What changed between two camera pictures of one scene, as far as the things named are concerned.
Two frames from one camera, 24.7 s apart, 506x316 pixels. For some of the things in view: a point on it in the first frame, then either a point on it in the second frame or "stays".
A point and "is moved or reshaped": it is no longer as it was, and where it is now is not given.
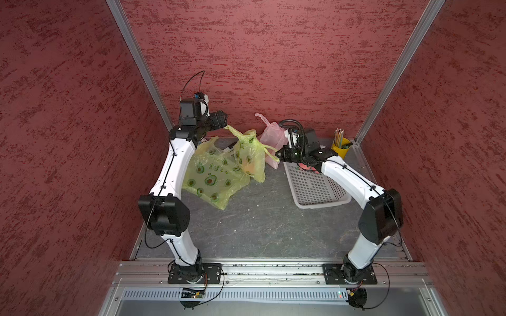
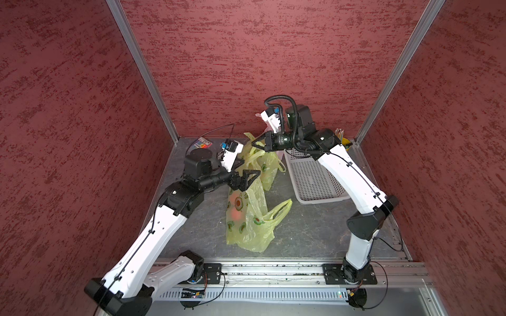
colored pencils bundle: (338, 137) stays
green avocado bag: (210, 172) is moved or reshaped
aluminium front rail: (263, 274) stays
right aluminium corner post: (420, 33) stays
